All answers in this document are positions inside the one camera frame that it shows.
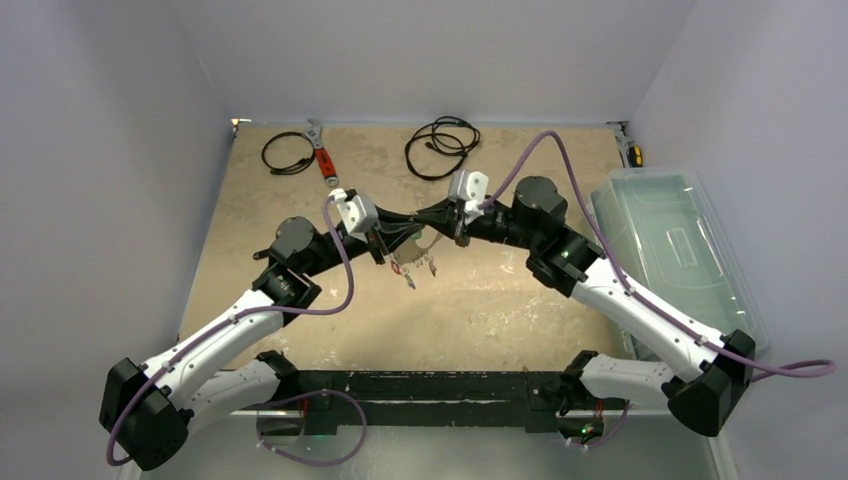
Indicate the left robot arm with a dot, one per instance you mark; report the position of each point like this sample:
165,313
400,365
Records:
150,409

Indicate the red handled adjustable wrench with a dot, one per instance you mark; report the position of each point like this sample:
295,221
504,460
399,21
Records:
314,134

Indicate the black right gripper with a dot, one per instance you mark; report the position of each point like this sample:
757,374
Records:
457,226

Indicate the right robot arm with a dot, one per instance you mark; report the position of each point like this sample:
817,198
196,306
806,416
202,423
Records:
700,373

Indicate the red key tag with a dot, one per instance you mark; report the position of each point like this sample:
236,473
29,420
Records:
395,268

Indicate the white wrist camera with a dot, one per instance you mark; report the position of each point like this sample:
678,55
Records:
358,212
468,189

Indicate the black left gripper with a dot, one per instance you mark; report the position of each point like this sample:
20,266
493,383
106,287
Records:
390,230

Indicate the clear plastic storage bin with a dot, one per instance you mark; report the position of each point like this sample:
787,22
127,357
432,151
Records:
664,232

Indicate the metal key organizer ring plate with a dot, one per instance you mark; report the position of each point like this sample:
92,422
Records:
412,253

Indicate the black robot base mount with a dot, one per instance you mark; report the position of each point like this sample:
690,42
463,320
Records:
535,401

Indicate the yellow black clamp tool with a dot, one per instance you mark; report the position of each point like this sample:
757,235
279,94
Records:
629,152

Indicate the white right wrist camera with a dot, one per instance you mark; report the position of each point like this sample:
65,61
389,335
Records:
468,189

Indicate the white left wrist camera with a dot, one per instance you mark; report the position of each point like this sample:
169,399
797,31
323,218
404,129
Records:
358,212

